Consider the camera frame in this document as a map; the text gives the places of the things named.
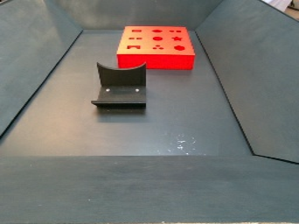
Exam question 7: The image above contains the red shape sorting board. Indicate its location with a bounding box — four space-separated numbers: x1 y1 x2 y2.
116 26 195 70

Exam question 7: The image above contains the black curved stand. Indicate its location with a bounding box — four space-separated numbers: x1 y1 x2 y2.
91 64 146 107

